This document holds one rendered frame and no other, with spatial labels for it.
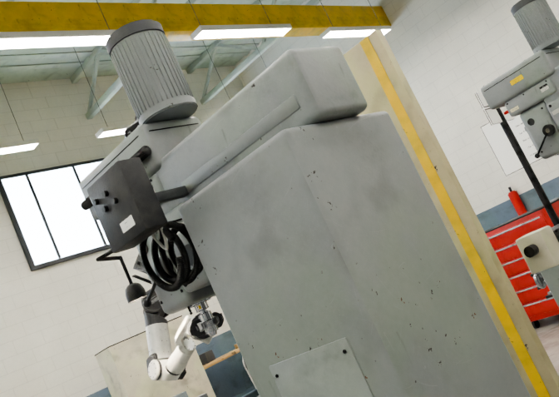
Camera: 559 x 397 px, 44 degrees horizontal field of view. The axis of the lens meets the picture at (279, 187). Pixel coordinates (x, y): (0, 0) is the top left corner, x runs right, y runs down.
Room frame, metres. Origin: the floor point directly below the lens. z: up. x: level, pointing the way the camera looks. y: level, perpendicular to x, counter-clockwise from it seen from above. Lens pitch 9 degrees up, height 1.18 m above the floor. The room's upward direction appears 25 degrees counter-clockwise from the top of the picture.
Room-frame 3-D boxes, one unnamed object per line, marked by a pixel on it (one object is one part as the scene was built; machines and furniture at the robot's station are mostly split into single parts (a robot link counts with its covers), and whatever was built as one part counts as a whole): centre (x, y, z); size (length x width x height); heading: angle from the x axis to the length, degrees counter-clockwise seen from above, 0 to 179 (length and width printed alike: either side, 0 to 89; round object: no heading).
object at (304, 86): (2.03, 0.05, 1.66); 0.80 x 0.23 x 0.20; 47
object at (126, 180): (1.92, 0.42, 1.62); 0.20 x 0.09 x 0.21; 47
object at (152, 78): (2.20, 0.23, 2.05); 0.20 x 0.20 x 0.32
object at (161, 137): (2.36, 0.40, 1.81); 0.47 x 0.26 x 0.16; 47
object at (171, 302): (2.36, 0.41, 1.47); 0.21 x 0.19 x 0.32; 137
